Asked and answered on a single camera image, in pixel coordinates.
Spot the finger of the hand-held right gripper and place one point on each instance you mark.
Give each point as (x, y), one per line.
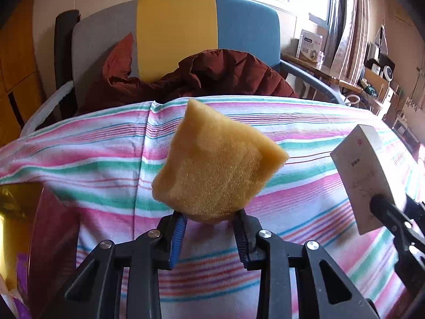
(415, 207)
(388, 212)

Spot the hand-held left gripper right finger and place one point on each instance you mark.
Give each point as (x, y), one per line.
(240, 242)

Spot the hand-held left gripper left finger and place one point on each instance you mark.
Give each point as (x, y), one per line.
(177, 236)

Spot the small cardboard box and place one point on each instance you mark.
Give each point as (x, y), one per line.
(362, 169)

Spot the chunky yellow sponge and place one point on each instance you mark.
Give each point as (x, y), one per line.
(212, 166)

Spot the maroon gold-lined tin box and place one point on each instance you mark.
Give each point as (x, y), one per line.
(49, 236)

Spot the cluttered storage shelf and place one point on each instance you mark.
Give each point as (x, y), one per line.
(381, 69)

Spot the wooden side table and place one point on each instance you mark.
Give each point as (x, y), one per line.
(318, 69)

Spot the maroon padded jacket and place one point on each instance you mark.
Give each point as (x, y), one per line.
(215, 76)

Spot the small clear jar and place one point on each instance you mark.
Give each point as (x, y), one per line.
(321, 58)

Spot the white printed carton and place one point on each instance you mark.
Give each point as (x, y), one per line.
(308, 45)

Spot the striped grey curtain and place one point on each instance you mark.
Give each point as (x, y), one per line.
(348, 23)

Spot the grey yellow blue armchair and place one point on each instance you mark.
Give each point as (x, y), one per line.
(176, 33)

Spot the wooden wardrobe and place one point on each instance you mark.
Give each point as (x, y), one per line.
(16, 73)

